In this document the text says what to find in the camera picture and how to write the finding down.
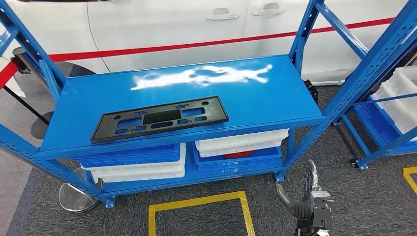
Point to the red item in bin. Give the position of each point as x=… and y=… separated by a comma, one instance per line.
x=239, y=155

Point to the black ribbed part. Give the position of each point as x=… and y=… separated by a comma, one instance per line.
x=311, y=91

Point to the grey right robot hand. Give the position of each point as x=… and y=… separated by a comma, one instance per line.
x=321, y=205

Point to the blue steel shelf rack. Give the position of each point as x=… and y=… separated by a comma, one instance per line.
x=391, y=146
x=195, y=88

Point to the black stanchion pole with base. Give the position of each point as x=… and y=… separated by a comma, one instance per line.
x=42, y=127

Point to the black plastic panel part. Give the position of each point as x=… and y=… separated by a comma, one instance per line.
x=104, y=130

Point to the red barrier belt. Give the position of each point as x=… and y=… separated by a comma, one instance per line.
x=6, y=75

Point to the blue plastic bin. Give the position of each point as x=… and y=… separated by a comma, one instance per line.
x=130, y=156
x=374, y=120
x=234, y=164

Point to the silver round stanchion base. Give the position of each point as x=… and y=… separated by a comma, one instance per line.
x=76, y=197

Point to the white car with red stripe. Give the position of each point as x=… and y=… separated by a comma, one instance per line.
x=163, y=26

